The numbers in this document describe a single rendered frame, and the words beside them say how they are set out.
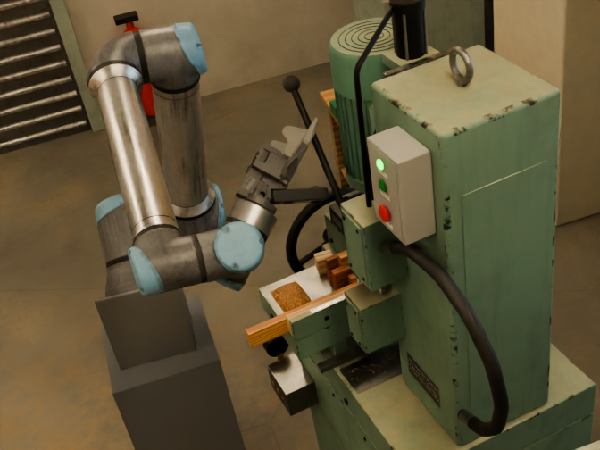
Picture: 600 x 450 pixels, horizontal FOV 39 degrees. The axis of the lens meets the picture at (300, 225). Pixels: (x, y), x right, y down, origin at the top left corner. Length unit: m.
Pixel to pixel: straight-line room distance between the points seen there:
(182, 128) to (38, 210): 2.32
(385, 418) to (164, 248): 0.61
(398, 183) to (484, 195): 0.15
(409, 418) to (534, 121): 0.72
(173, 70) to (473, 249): 0.81
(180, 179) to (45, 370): 1.40
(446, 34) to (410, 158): 2.77
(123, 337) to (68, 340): 1.12
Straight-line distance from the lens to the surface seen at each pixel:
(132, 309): 2.30
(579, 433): 1.97
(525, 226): 1.48
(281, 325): 1.86
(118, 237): 2.32
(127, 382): 2.40
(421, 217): 1.38
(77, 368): 3.34
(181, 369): 2.38
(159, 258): 1.50
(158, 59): 1.89
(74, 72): 4.67
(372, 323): 1.68
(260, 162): 1.67
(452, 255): 1.42
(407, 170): 1.31
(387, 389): 1.87
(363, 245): 1.51
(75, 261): 3.87
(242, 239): 1.50
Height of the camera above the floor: 2.19
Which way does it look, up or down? 36 degrees down
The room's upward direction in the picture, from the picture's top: 10 degrees counter-clockwise
